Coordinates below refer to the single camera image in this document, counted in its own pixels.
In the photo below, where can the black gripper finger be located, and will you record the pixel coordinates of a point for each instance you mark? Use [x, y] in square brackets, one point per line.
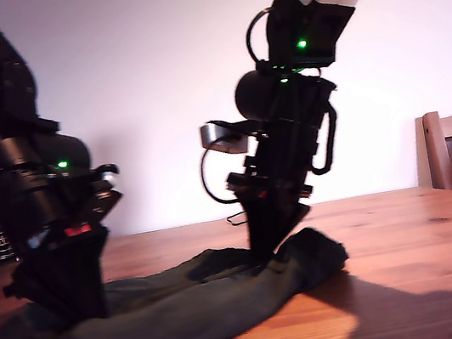
[66, 276]

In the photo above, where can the dark olive underwear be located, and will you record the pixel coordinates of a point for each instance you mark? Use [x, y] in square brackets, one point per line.
[188, 313]

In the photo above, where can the arm grey camera box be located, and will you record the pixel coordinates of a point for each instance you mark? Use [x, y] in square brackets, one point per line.
[107, 197]
[221, 138]

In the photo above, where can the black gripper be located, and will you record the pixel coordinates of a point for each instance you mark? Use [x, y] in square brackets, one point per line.
[285, 164]

